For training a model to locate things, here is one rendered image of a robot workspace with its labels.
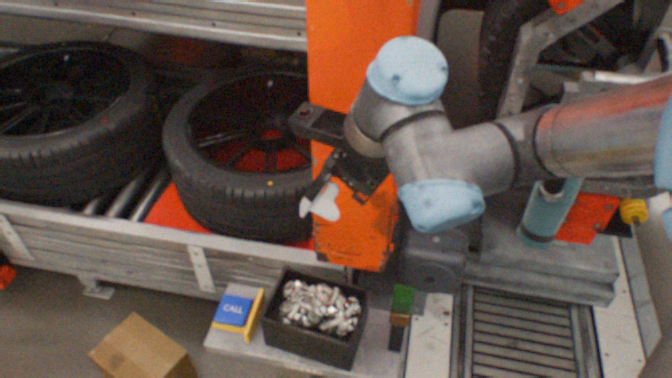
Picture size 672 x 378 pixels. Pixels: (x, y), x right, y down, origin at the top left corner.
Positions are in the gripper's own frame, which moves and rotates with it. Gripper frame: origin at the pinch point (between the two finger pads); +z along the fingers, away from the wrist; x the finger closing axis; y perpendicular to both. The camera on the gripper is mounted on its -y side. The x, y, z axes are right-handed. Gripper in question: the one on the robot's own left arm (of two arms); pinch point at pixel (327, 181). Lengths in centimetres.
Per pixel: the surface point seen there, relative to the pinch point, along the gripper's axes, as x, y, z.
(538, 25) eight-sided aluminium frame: 56, 11, -1
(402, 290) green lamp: 0.4, 23.0, 18.0
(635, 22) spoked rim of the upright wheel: 70, 26, -3
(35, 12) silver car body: 12, -103, 64
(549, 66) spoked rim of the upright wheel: 62, 20, 11
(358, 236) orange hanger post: 7.0, 10.4, 27.3
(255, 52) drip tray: 107, -92, 164
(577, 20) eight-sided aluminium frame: 56, 16, -7
